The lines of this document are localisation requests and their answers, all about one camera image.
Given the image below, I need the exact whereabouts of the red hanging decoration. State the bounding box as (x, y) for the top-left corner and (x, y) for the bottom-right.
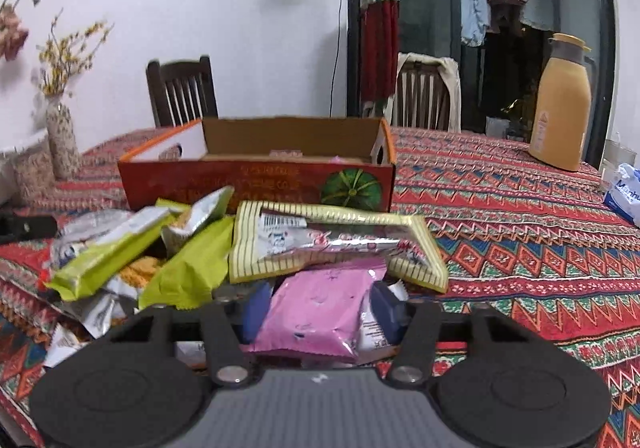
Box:
(359, 0), (402, 116)

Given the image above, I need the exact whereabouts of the white green-edged snack packet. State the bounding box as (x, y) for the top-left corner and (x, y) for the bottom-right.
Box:
(157, 185), (236, 256)

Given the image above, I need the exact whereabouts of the small white snack packet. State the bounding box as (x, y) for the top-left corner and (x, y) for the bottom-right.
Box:
(42, 323), (86, 369)

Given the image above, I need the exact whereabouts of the orange cardboard box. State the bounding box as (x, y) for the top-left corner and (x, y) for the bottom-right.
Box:
(117, 115), (398, 214)

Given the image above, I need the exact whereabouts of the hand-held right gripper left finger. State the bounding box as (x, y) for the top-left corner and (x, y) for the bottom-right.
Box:
(107, 284), (273, 388)

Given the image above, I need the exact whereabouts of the clear storage container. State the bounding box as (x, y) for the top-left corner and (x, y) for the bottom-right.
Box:
(10, 138), (56, 209)

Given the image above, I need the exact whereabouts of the white silver snack packet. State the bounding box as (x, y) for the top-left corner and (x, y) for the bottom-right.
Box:
(60, 278), (141, 339)

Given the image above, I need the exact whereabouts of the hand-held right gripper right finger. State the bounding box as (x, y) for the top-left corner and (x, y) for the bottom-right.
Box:
(371, 283), (531, 389)

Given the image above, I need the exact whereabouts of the yellow thermos jug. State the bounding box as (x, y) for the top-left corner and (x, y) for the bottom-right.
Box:
(529, 32), (596, 173)

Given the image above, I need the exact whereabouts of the brown wooden chair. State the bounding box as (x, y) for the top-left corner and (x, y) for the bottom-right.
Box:
(390, 52), (461, 131)

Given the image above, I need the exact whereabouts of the yellow flower branch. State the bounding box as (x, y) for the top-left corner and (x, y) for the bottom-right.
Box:
(37, 11), (113, 99)

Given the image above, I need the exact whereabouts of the clear drinking glass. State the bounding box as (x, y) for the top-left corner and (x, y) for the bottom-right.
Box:
(600, 138), (626, 184)

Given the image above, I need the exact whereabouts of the pink snack packet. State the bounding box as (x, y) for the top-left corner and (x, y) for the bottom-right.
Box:
(247, 265), (388, 364)

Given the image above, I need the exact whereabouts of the small clear container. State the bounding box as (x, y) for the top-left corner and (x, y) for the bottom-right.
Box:
(486, 115), (511, 139)

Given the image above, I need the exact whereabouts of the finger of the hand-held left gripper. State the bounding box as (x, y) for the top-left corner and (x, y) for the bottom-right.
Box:
(0, 215), (58, 243)

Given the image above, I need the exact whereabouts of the black framed glass door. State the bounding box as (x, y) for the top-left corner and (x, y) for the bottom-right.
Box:
(345, 0), (618, 169)

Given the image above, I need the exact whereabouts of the pale hanging garment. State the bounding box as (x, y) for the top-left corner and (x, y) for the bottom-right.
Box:
(520, 0), (556, 29)

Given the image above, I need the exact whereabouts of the yellow striped snack packet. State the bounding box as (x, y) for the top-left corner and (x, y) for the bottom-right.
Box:
(229, 201), (450, 294)

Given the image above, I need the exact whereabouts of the dark wooden chair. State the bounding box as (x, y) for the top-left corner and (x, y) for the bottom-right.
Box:
(146, 56), (219, 128)

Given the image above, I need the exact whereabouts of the white blue tissue pack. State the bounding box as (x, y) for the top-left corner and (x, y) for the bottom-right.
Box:
(602, 163), (640, 228)

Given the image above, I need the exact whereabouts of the green snack packet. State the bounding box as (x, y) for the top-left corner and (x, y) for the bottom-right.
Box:
(45, 205), (186, 301)
(139, 215), (236, 310)

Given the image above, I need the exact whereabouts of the patterned ceramic vase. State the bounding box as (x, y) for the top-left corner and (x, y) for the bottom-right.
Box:
(46, 98), (83, 180)

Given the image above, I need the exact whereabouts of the silver red-print snack packet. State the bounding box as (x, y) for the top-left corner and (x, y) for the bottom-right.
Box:
(257, 213), (418, 259)

